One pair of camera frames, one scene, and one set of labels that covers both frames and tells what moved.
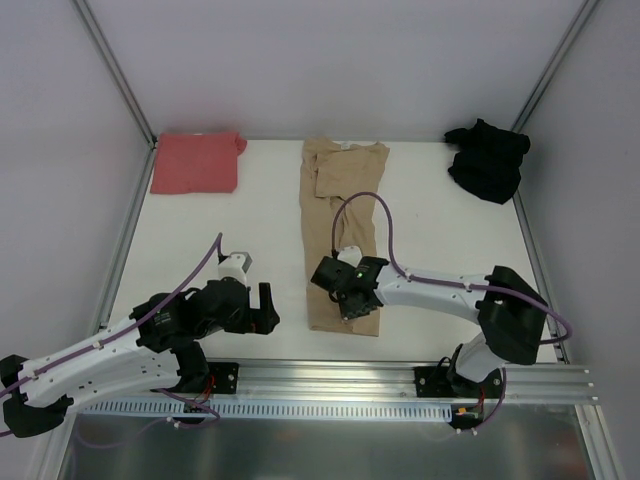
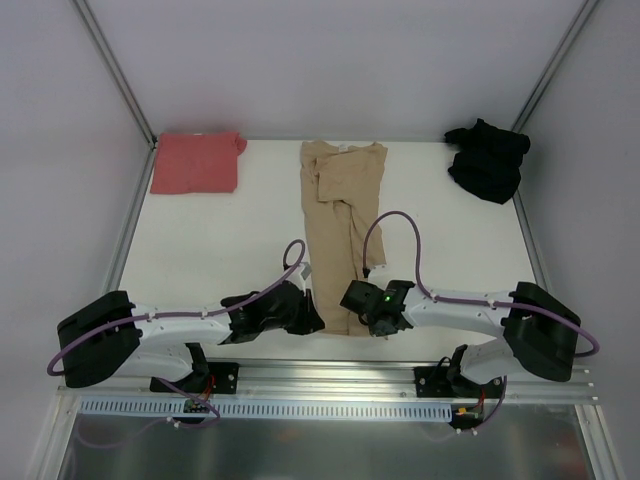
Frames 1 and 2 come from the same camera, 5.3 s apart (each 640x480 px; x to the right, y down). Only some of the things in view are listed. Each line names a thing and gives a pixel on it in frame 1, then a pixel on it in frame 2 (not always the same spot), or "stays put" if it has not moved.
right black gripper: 355,302 → 351,298
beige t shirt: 338,184 stays put
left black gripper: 255,314 → 304,314
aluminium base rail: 571,379 stays put
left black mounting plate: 224,376 stays put
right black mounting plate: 442,382 stays put
